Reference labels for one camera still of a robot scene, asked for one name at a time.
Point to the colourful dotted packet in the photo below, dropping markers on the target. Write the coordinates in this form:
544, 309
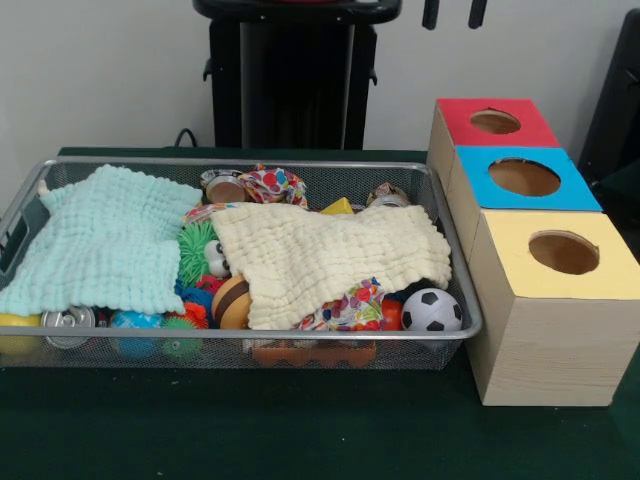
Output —
350, 308

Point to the colourful dotted cloth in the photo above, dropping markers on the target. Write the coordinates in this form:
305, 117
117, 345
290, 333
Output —
275, 185

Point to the blue globe ball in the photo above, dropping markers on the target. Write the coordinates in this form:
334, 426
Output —
135, 330

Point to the clear shallow bin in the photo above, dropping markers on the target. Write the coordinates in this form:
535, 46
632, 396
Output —
330, 188

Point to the green spiky ball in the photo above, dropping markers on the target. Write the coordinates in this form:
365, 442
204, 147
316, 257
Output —
195, 250

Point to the black and white soccer ball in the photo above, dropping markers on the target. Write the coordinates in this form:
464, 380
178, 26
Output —
432, 312

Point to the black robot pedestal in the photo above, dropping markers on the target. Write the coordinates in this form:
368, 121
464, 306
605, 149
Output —
290, 80

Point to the yellow ball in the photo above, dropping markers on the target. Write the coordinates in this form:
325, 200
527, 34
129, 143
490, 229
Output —
18, 335

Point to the mint green cloth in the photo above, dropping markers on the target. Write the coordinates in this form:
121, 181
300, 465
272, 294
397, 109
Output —
100, 240

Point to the black stand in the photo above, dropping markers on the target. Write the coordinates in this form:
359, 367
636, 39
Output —
620, 120

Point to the dark green table cloth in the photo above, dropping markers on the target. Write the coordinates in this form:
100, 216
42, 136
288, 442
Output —
300, 430

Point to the silver can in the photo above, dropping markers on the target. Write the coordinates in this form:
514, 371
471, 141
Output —
68, 322

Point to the wooden box with three holes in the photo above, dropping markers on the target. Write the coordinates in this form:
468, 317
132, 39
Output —
540, 350

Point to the cream yellow cloth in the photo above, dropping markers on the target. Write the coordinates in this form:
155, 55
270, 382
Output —
320, 260

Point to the toy burger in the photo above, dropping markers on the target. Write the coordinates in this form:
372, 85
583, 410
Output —
230, 300

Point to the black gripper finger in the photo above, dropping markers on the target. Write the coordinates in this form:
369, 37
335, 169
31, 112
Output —
478, 12
431, 12

